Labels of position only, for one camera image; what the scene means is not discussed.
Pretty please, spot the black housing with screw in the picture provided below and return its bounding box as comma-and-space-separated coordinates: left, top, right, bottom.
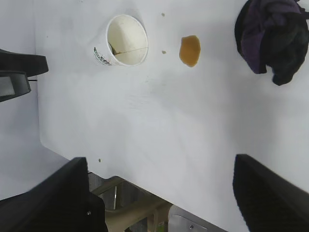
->
86, 190, 109, 232

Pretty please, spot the white printed paper cup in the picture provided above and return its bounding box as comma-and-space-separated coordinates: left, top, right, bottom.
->
93, 14, 149, 67

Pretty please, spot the brown coffee puddle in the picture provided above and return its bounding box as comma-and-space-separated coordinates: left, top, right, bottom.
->
179, 35, 201, 68

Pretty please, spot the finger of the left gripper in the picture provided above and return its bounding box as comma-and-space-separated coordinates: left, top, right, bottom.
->
0, 49, 49, 76
0, 71, 32, 102

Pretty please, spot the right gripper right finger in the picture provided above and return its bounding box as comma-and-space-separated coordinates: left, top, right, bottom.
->
233, 154, 309, 232

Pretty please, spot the silver plate with screw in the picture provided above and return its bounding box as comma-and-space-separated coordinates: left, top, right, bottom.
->
168, 205, 218, 232

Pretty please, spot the black purple cloth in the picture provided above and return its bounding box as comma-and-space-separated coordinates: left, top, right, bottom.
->
234, 0, 309, 87

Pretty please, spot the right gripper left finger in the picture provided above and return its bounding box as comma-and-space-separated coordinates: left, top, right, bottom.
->
0, 157, 89, 232

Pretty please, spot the beige metal table frame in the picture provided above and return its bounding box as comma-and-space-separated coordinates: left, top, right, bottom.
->
90, 176, 173, 232

